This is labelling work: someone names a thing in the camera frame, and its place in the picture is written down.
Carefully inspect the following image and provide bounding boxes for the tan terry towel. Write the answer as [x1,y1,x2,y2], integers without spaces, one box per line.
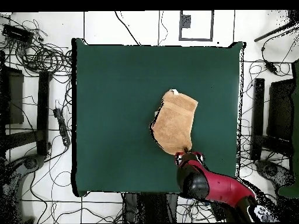
[149,88,199,156]

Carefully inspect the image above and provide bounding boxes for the dark flat panel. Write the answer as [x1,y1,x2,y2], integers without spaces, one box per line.
[0,65,25,125]
[266,78,295,141]

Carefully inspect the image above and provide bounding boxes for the black flat box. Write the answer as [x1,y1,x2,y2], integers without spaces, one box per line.
[2,23,35,44]

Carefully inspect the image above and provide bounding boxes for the black stand bar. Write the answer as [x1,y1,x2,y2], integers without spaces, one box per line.
[36,70,53,156]
[251,78,265,161]

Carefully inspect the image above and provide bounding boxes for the dark green table cloth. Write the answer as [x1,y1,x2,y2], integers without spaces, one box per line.
[71,37,246,198]

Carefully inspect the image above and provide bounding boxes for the black power adapter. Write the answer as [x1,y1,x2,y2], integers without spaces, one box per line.
[264,60,279,75]

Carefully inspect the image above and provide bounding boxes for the black power strip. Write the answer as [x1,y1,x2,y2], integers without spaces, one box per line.
[53,107,71,147]

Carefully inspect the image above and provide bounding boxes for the black slanted rod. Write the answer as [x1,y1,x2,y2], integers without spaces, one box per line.
[253,10,299,43]

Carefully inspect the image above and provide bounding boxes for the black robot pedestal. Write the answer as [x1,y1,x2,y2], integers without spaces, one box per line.
[122,192,179,223]

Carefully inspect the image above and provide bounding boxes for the grey square frame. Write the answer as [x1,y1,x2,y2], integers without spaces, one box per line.
[179,10,215,42]

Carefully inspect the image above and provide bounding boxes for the tangled black cables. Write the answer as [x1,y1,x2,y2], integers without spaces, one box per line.
[0,18,73,78]

